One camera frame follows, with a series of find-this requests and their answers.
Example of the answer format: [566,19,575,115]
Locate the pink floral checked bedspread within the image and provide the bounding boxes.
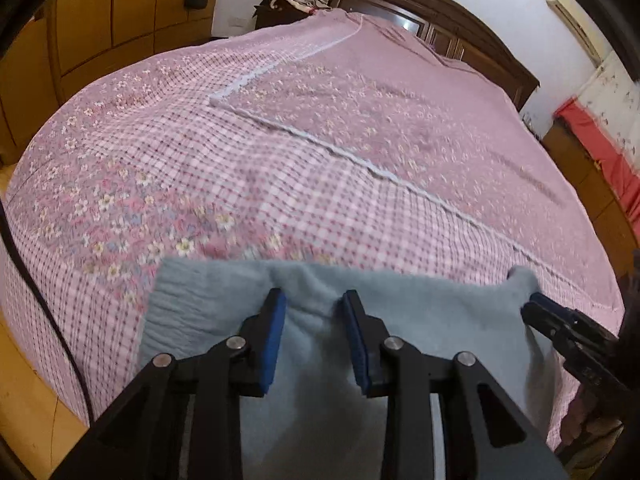
[0,7,626,461]

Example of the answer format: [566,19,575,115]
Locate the light wooden wardrobe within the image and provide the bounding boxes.
[0,0,223,166]

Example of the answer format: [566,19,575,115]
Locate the white floral curtain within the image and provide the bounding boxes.
[575,52,640,171]

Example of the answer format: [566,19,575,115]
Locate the person's right hand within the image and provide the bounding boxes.
[559,396,595,450]

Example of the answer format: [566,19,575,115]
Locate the grey-blue fleece pants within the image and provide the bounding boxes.
[139,257,556,480]

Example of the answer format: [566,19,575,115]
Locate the red cloth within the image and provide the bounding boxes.
[554,100,640,226]

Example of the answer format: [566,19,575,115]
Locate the dark wooden headboard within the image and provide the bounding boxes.
[317,0,541,111]

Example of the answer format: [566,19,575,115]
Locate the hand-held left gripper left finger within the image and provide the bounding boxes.
[50,287,288,480]

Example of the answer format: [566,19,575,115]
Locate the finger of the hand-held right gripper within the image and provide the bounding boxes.
[529,293,582,327]
[520,304,572,354]

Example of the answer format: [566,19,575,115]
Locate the white air conditioner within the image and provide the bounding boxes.
[545,0,613,68]

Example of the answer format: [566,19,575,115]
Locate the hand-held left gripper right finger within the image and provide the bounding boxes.
[341,289,571,480]

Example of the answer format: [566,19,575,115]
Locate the wooden side cabinet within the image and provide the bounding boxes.
[542,120,640,266]

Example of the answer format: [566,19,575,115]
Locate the black cable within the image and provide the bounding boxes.
[0,199,97,425]

